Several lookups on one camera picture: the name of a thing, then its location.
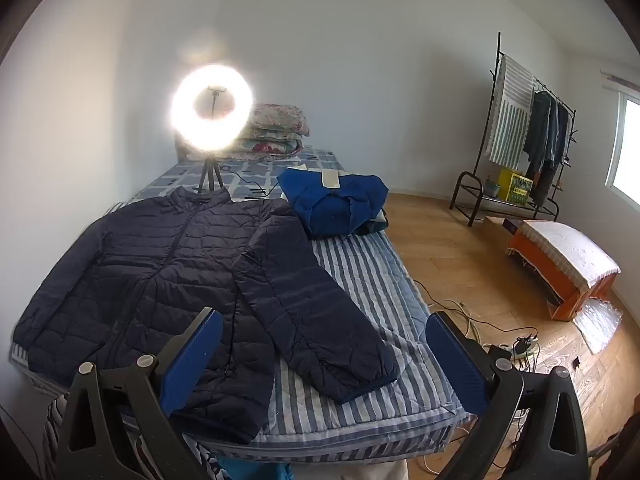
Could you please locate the dark hanging clothes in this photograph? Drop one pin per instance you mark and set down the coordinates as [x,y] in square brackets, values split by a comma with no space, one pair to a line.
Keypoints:
[545,145]

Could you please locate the window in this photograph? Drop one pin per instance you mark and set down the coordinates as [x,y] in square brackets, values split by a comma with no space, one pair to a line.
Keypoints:
[627,155]

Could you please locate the flat cardboard box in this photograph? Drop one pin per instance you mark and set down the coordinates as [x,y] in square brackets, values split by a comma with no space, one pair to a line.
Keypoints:
[495,225]

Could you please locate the yellow crate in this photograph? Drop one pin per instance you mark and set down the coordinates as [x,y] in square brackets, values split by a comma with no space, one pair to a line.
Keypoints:
[515,181]

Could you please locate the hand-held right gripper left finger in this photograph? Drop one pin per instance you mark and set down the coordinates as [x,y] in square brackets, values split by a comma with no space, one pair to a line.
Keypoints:
[192,365]

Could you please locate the navy puffer jacket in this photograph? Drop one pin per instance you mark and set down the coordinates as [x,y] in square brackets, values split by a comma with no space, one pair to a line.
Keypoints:
[175,270]

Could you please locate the orange box stool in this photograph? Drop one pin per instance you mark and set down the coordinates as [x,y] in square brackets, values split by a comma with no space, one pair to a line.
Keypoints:
[542,272]

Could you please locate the blue white striped blanket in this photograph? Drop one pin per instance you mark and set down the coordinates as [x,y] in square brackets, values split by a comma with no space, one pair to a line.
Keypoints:
[360,280]

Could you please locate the white power strip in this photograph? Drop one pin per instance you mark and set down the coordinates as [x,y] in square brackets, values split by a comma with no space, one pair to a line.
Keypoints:
[520,347]

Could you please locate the striped hanging towel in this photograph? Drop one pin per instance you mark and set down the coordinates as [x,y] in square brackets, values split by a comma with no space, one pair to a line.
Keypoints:
[510,115]

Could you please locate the blue checkered bed sheet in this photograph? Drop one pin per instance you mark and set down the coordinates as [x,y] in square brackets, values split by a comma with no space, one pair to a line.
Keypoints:
[240,172]

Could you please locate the black tripod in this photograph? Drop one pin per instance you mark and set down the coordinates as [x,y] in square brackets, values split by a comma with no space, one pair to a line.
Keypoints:
[209,176]

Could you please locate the folded floral quilt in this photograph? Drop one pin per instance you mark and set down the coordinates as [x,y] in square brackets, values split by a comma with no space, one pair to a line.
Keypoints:
[277,117]
[270,147]

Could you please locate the bubble wrap sheet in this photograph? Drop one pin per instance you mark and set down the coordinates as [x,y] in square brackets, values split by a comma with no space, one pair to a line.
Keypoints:
[600,325]

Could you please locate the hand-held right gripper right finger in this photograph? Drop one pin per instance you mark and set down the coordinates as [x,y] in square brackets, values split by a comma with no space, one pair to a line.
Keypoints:
[457,360]

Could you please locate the black metal clothes rack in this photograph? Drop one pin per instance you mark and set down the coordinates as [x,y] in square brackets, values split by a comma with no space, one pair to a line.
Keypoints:
[467,195]

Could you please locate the folded blue garment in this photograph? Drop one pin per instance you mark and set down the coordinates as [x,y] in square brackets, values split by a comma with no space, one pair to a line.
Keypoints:
[320,205]

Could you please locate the white lace cover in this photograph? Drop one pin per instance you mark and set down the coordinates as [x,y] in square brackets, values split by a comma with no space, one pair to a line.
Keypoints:
[570,250]

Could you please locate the teal cloth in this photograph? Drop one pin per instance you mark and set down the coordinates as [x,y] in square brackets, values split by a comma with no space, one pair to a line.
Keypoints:
[250,471]

